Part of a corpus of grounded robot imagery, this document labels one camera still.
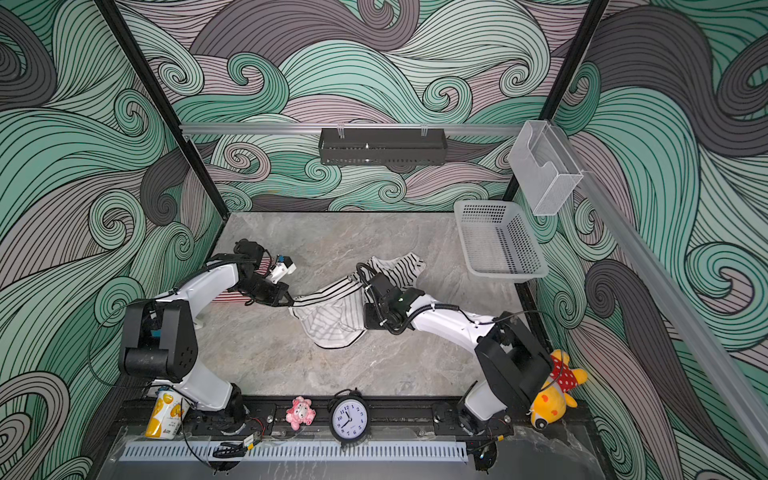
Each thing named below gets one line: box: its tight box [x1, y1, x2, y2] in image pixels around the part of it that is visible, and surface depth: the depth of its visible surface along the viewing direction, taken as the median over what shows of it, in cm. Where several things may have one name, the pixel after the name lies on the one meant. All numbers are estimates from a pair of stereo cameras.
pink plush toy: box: [285, 396, 317, 431], surface depth 73 cm
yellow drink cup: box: [146, 387, 190, 440], surface depth 71 cm
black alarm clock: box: [327, 387, 371, 446], surface depth 73 cm
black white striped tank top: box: [288, 253, 426, 348], surface depth 92 cm
